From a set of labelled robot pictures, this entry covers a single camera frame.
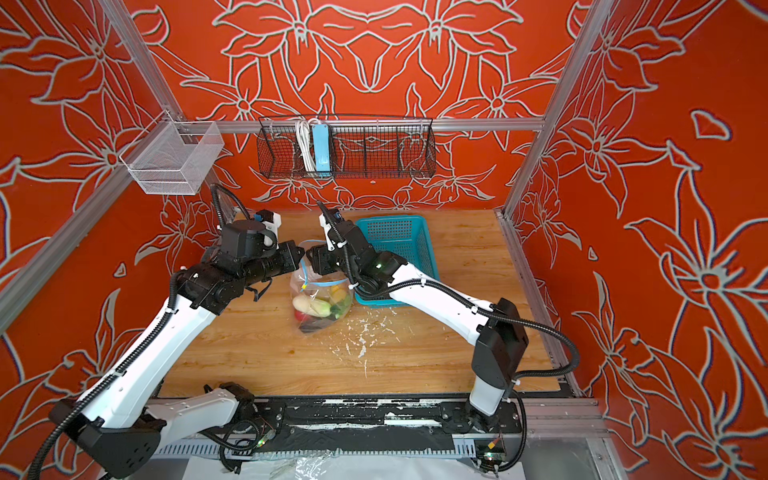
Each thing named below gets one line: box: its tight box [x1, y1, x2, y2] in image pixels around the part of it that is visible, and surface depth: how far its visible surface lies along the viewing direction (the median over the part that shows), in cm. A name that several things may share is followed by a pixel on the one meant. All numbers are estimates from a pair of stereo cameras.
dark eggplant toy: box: [298, 317, 336, 333], surface depth 85 cm
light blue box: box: [312, 124, 331, 177], surface depth 92 cm
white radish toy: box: [292, 295, 332, 317], surface depth 84 cm
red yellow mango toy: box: [330, 284, 348, 303], surface depth 85 cm
